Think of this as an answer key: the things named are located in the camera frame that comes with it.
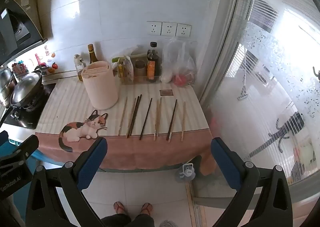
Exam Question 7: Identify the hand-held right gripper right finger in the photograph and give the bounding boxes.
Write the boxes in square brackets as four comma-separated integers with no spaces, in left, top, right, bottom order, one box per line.
[211,138,293,227]

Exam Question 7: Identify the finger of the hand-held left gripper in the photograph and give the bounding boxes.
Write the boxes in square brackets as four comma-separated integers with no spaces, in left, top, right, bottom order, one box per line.
[7,135,40,167]

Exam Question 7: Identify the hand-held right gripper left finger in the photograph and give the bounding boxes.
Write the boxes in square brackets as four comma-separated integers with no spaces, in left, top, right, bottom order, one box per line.
[25,137,108,227]

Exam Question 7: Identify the dark wooden chopstick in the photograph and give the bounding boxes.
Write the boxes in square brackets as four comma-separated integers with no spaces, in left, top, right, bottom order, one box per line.
[166,99,178,142]
[129,94,142,136]
[127,96,139,139]
[139,98,153,141]

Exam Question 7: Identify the pink utensil holder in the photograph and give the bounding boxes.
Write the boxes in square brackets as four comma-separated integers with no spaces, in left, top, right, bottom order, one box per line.
[81,61,119,110]

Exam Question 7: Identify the clear plastic jug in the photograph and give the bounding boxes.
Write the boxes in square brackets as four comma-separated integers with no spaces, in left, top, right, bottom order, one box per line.
[175,163,196,184]

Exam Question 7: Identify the black cooktop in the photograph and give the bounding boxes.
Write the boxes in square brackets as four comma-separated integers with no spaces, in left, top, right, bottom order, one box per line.
[0,83,57,130]

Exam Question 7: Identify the person's left foot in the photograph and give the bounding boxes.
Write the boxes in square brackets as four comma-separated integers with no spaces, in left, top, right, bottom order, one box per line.
[114,201,129,215]

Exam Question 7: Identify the person's foot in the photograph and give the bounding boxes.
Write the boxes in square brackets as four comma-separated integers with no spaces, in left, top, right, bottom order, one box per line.
[114,201,129,215]
[140,203,153,216]

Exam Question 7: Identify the striped cat print tablecloth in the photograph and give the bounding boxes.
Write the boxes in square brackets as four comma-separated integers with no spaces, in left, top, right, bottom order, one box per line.
[35,77,214,175]

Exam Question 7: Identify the wok with steel lid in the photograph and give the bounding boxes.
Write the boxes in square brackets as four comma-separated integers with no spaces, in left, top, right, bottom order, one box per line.
[0,71,45,127]

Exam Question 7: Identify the stainless steel pot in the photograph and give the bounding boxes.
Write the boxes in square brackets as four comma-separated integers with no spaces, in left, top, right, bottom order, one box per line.
[0,67,15,107]

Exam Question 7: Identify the person's right foot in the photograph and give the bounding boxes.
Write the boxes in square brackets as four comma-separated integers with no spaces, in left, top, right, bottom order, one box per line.
[140,203,153,216]

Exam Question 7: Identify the oil dispenser bottle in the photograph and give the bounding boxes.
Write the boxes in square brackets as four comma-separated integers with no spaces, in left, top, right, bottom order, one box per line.
[74,54,86,82]

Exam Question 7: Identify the clear plastic container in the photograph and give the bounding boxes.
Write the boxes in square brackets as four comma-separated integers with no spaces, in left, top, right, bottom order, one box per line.
[117,55,148,85]

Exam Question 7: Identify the red wrapped item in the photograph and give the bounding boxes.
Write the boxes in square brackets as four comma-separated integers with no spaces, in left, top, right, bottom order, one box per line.
[174,74,194,87]

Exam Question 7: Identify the brown jar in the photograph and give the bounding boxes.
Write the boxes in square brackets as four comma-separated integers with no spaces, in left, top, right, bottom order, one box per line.
[135,60,147,77]

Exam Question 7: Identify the frosted glass sliding door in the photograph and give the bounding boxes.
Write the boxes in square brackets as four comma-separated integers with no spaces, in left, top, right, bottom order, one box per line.
[200,0,320,207]

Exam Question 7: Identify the dark wine bottle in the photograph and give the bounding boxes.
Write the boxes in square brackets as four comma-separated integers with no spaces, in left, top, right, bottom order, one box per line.
[87,44,98,65]

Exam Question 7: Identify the white filled bag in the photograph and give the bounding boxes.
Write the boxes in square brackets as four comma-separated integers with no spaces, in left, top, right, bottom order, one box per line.
[160,70,173,83]

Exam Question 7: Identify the soy sauce bottle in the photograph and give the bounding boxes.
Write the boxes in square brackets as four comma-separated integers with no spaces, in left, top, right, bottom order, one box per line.
[146,42,160,83]

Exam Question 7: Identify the black range hood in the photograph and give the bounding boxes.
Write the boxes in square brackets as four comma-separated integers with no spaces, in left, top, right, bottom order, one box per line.
[0,0,48,67]

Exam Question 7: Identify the clear plastic bag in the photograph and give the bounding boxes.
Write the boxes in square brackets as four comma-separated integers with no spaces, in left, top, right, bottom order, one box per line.
[161,37,198,87]

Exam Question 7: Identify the colourful wall decoration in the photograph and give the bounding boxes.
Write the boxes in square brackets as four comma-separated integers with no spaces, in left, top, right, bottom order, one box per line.
[11,45,50,76]

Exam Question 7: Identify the white wall socket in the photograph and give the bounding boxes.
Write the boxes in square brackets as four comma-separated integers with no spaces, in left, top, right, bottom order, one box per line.
[161,22,177,36]
[147,21,162,36]
[176,24,192,37]

